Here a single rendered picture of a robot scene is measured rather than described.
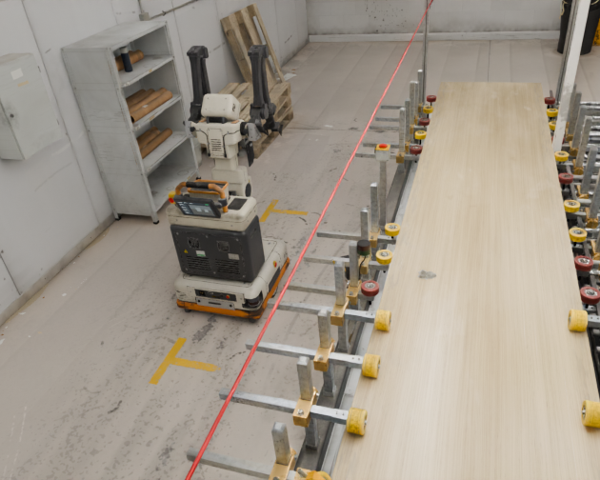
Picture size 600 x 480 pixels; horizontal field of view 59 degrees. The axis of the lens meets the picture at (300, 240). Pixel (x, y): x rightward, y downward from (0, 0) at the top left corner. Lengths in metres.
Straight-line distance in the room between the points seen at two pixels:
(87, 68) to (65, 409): 2.53
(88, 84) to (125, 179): 0.84
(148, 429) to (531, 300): 2.11
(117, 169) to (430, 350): 3.44
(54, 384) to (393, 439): 2.41
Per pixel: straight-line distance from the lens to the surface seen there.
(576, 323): 2.30
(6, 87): 3.99
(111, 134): 4.75
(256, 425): 3.09
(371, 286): 2.42
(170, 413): 3.27
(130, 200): 5.00
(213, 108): 3.46
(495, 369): 2.12
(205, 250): 3.50
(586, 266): 2.71
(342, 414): 1.86
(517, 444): 1.93
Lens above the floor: 2.43
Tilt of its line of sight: 33 degrees down
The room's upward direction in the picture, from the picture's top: 6 degrees counter-clockwise
